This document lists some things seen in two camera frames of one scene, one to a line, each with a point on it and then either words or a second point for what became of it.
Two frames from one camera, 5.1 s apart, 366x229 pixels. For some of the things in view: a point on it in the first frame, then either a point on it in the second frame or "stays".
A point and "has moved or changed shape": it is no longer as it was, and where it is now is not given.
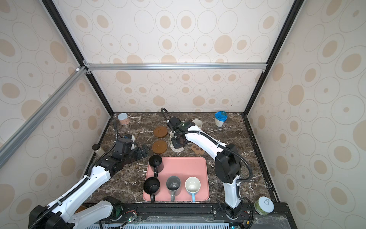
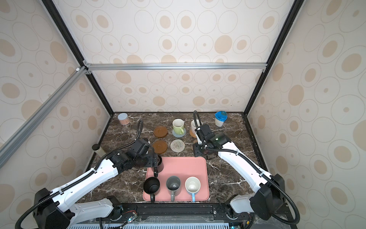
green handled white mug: x=171 y=135 has moved or changed shape
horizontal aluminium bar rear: x=109 y=67 stays
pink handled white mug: x=198 y=122 stays
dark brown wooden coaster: x=160 y=131 stays
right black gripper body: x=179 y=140 → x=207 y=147
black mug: x=156 y=164 stays
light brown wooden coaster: x=159 y=146 stays
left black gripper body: x=136 y=154 → x=147 y=160
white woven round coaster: x=177 y=150 stays
